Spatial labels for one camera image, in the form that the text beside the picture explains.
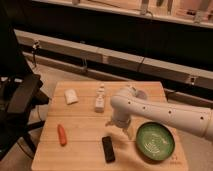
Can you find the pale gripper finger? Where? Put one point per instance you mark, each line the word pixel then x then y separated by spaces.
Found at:
pixel 129 133
pixel 109 123

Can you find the wooden table board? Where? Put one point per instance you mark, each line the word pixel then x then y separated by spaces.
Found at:
pixel 85 129

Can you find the orange carrot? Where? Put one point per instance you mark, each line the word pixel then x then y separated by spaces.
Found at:
pixel 61 135

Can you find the small white bottle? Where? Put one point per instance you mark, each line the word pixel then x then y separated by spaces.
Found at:
pixel 100 99

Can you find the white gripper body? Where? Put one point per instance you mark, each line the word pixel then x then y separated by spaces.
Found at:
pixel 123 124

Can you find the white ceramic cup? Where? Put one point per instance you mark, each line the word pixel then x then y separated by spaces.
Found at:
pixel 141 95

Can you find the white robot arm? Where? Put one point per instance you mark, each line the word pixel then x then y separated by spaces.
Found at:
pixel 195 120

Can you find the black eraser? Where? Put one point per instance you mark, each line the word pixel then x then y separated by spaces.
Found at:
pixel 108 149

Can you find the green bowl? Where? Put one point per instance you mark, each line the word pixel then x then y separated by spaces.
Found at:
pixel 155 141

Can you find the black office chair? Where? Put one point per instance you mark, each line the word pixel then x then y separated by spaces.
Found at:
pixel 20 91

